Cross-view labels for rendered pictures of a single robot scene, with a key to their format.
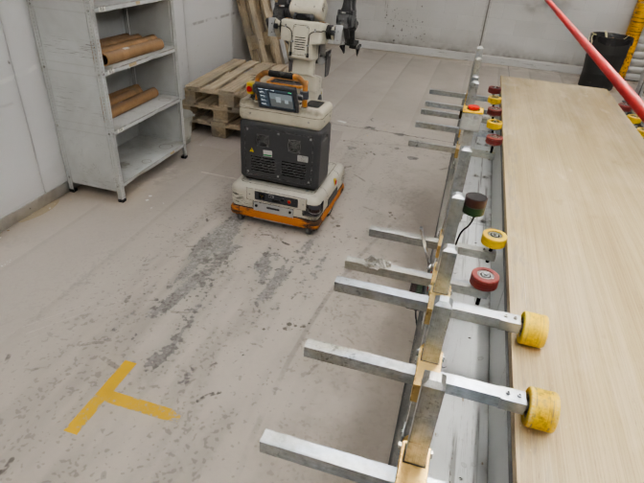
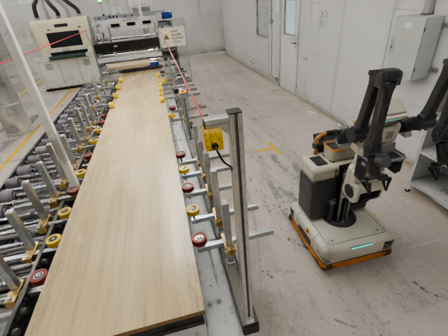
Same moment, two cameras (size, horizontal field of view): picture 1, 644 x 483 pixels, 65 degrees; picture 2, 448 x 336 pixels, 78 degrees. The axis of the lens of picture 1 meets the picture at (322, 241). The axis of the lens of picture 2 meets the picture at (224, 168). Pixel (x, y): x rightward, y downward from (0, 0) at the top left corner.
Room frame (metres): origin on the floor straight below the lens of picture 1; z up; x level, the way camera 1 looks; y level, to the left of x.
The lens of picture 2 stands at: (4.41, -1.36, 1.97)
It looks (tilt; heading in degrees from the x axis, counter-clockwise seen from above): 31 degrees down; 155
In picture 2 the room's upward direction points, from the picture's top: 6 degrees counter-clockwise
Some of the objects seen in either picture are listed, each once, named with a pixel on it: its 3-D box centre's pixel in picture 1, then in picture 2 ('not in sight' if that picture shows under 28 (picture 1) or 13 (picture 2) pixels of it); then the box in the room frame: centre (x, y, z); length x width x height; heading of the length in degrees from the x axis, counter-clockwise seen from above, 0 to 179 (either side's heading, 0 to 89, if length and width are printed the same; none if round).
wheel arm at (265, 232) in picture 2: (462, 96); (235, 239); (3.42, -0.87, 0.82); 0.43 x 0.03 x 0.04; 76
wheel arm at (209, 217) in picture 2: (459, 108); (225, 213); (3.18, -0.81, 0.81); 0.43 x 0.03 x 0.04; 76
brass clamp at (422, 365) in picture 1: (427, 372); not in sight; (0.76, -0.24, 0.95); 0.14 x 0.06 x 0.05; 166
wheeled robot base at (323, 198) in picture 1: (290, 187); (336, 226); (3.19, 0.25, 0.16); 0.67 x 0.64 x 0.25; 165
